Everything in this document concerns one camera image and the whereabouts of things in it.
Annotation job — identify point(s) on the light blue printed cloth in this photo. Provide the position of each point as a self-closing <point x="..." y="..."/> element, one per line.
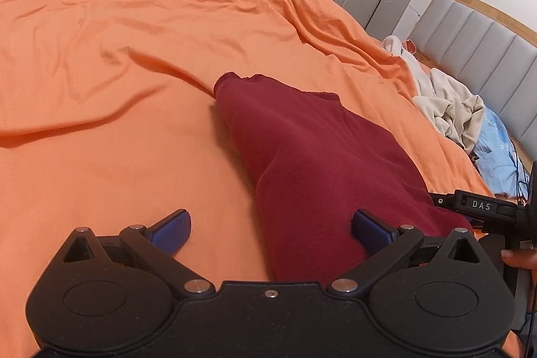
<point x="493" y="148"/>

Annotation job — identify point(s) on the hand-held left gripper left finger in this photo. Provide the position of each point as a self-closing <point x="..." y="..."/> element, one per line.
<point x="172" y="230"/>

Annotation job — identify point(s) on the cream garment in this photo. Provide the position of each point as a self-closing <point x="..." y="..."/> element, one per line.
<point x="447" y="102"/>

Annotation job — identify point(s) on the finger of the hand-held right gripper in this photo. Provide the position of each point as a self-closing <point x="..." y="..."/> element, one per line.
<point x="444" y="201"/>

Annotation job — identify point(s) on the person's right hand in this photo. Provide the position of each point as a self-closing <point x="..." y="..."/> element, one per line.
<point x="522" y="259"/>

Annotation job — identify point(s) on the orange blanket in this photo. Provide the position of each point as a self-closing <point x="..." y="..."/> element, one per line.
<point x="126" y="89"/>

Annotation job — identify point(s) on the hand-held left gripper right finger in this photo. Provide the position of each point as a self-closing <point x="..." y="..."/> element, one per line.
<point x="371" y="230"/>

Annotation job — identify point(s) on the dark red garment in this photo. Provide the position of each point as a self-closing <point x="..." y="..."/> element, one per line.
<point x="310" y="156"/>

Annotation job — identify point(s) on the grey padded headboard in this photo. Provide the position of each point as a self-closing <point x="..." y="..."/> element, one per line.
<point x="482" y="43"/>

